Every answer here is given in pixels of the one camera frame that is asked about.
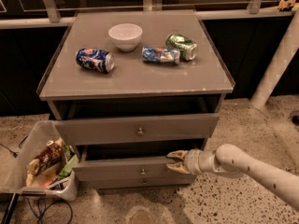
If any yellow object on ledge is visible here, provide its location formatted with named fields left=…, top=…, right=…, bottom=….
left=278, top=0, right=296, bottom=11

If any black floor cable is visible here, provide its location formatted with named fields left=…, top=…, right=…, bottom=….
left=0, top=133, right=30, bottom=159

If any metal railing frame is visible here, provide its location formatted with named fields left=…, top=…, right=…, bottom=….
left=0, top=0, right=298, bottom=29

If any grey drawer cabinet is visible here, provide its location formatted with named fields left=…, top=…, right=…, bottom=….
left=36, top=9, right=236, bottom=189

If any grey bottom drawer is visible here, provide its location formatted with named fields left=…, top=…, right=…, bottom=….
left=90, top=175, right=195, bottom=189

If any grey top drawer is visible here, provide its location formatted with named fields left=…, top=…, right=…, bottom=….
left=54, top=114, right=219, bottom=146

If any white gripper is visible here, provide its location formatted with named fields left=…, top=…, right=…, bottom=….
left=166, top=149, right=202, bottom=175

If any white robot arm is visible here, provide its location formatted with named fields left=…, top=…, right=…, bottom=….
left=166, top=144, right=299, bottom=210

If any white ceramic bowl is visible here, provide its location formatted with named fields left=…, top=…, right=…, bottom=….
left=108, top=23, right=143, bottom=51

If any brown snack bag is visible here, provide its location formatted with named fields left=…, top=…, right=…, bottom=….
left=27, top=139, right=63, bottom=176

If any green snack packet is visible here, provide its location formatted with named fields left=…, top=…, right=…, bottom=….
left=57, top=155, right=78, bottom=180

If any dark blue soda can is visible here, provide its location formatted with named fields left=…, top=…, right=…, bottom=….
left=76, top=49, right=115, bottom=74

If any grey drawer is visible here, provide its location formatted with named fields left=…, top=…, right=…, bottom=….
left=90, top=175, right=195, bottom=189
left=54, top=114, right=219, bottom=146
left=74, top=142, right=195, bottom=183

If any blue floor cable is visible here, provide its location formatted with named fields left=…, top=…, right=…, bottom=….
left=27, top=197, right=75, bottom=224

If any green soda can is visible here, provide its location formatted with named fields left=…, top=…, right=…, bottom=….
left=165, top=34, right=198, bottom=61

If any white diagonal pole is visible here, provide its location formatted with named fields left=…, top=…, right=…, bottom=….
left=250, top=11, right=299, bottom=109

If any crushed light blue can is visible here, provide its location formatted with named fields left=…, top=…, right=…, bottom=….
left=142, top=46, right=180, bottom=65

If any clear plastic bin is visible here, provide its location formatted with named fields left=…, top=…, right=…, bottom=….
left=0, top=120, right=78, bottom=201

